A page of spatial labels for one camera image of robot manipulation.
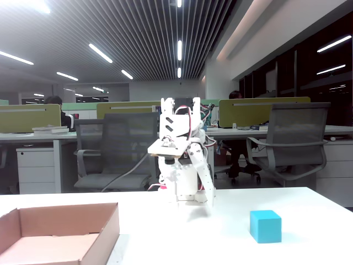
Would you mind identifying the green desk divider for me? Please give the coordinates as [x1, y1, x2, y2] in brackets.
[61, 102, 98, 112]

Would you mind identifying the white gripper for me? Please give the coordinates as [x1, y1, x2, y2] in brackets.
[159, 125, 217, 211]

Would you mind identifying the white drawer cabinet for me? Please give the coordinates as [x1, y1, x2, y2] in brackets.
[15, 147, 56, 195]
[315, 143, 353, 208]

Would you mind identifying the seated person black hair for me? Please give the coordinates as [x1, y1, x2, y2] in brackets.
[44, 96, 76, 132]
[222, 90, 261, 185]

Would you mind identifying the grey mesh office chair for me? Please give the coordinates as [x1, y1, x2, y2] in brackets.
[246, 102, 331, 188]
[73, 118, 105, 147]
[76, 112, 161, 192]

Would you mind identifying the white office desk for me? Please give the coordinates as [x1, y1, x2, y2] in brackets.
[0, 131, 78, 194]
[205, 124, 353, 144]

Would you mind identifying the stack of books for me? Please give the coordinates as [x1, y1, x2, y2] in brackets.
[31, 124, 69, 136]

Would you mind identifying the brown cardboard box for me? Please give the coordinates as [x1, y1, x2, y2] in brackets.
[0, 202, 121, 265]

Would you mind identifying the blue cube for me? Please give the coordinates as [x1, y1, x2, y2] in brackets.
[249, 209, 282, 245]

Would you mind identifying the black camera cable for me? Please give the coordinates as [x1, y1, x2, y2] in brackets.
[101, 153, 152, 193]

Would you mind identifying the white wrist camera plate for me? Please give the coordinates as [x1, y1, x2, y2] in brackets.
[147, 137, 191, 160]

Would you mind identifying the olive desk divider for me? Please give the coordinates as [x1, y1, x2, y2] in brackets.
[0, 104, 62, 134]
[96, 101, 162, 120]
[218, 96, 312, 129]

